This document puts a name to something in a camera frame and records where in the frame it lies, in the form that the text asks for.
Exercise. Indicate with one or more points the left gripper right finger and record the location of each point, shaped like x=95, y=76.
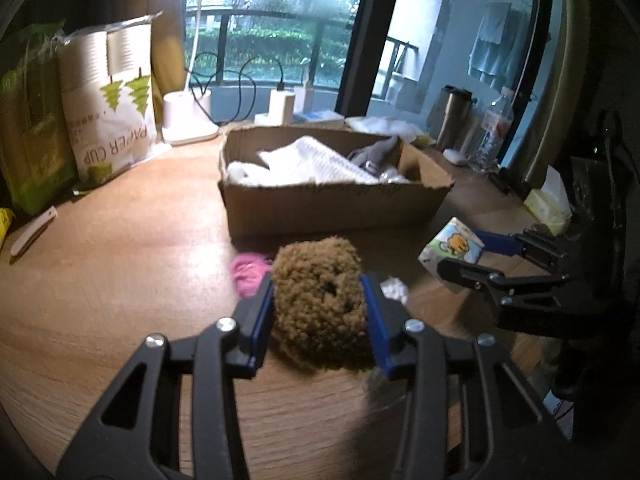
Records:
x=470, y=413

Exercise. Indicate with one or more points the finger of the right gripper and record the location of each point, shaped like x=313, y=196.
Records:
x=508, y=245
x=503, y=289

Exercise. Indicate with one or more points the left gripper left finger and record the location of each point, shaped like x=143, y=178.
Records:
x=132, y=432

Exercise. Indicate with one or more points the cartoon tissue pack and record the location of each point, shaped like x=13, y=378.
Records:
x=455, y=240

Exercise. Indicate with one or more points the brown fuzzy plush toy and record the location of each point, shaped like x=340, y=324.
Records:
x=320, y=314

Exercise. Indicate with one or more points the white knitted cloth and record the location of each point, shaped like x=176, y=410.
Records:
x=308, y=161

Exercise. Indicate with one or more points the yellow tissue pack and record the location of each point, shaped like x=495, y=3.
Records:
x=549, y=204

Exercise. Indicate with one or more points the white earbuds case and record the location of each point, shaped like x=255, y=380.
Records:
x=455, y=158

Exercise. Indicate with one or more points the clear water bottle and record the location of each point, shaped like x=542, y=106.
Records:
x=494, y=126

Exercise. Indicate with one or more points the steel travel mug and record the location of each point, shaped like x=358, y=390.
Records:
x=448, y=115

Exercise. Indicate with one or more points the grey sock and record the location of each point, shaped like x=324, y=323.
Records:
x=374, y=157

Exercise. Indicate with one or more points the white cloth packet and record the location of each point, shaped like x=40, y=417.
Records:
x=385, y=126

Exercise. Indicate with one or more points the hanging blue towel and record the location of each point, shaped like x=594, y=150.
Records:
x=499, y=44

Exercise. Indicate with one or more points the pink plush toy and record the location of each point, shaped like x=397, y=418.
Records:
x=247, y=271

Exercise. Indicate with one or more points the white flat stick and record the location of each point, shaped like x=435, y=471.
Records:
x=32, y=231

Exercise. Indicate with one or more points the white folded towel in box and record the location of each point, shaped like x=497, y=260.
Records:
x=249, y=174

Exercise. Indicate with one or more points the white charger adapter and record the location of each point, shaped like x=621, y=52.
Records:
x=304, y=95

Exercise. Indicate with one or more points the cardboard box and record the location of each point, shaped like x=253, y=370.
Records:
x=310, y=208

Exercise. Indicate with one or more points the yellow packet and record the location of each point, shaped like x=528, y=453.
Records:
x=6, y=219

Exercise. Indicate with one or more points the green paper cup bag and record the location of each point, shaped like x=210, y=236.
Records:
x=37, y=162

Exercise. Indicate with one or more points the white paper cup bag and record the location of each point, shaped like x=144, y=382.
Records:
x=107, y=95

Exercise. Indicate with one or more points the white charger with black cable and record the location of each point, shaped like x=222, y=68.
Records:
x=227, y=95

